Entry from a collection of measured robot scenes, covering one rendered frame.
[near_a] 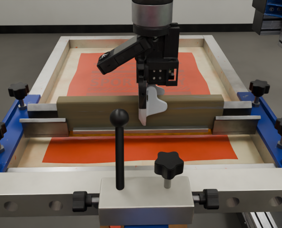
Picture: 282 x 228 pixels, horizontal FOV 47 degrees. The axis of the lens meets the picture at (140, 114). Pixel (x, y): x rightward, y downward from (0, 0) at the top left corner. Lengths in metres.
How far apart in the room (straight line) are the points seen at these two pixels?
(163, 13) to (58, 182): 0.33
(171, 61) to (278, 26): 0.97
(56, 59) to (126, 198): 0.72
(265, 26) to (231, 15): 3.13
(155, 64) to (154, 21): 0.08
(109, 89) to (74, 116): 0.26
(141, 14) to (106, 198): 0.32
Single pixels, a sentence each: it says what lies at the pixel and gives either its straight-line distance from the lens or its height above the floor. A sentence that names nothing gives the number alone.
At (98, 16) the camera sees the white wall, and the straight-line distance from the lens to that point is 4.47.
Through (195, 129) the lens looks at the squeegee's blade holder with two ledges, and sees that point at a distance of 0.71.
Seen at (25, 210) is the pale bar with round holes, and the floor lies 1.01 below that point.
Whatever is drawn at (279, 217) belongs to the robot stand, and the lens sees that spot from 1.67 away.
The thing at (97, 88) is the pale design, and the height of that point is 0.96.
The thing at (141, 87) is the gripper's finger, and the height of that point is 1.11.
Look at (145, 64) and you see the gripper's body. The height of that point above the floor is 1.15.
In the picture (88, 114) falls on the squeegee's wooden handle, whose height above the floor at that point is 1.03.
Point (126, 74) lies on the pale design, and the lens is 1.04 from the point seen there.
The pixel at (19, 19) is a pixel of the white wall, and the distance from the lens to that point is 4.70.
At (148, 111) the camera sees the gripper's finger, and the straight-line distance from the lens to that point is 0.67.
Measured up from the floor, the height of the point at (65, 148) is 0.96.
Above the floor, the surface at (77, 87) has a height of 0.96.
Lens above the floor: 1.40
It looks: 32 degrees down
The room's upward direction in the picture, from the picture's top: straight up
